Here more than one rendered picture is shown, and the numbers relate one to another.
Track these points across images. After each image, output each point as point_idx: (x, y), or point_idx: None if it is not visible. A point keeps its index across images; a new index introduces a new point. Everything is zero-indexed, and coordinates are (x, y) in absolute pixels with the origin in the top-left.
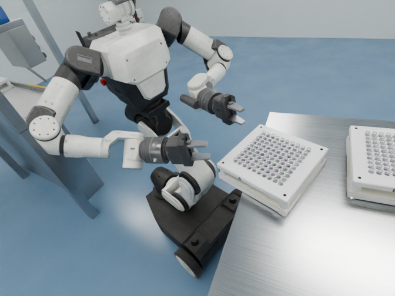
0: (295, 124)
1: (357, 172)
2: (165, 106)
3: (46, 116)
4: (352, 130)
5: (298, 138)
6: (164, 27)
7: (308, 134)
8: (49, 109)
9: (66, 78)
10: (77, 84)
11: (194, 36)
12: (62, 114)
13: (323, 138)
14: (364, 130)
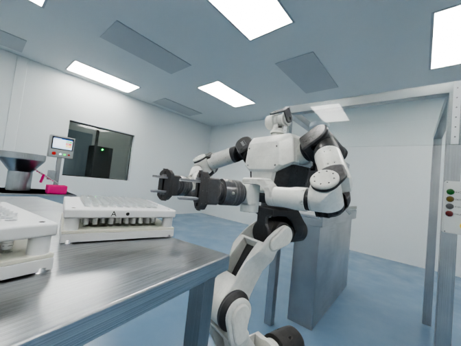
0: (169, 257)
1: (3, 204)
2: (267, 213)
3: (203, 154)
4: (47, 220)
5: (114, 209)
6: (302, 139)
7: (131, 256)
8: (209, 154)
9: (229, 148)
10: (230, 154)
11: (320, 154)
12: (211, 160)
13: (99, 259)
14: (21, 222)
